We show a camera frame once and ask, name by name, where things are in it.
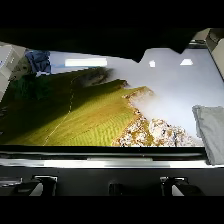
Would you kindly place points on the black garment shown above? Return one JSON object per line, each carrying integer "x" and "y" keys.
{"x": 100, "y": 41}

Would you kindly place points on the blue jeans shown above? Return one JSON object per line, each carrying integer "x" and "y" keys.
{"x": 39, "y": 61}

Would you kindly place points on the grey garment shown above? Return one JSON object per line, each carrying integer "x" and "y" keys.
{"x": 211, "y": 133}

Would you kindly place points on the silver frame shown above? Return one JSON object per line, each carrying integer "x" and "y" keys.
{"x": 100, "y": 163}

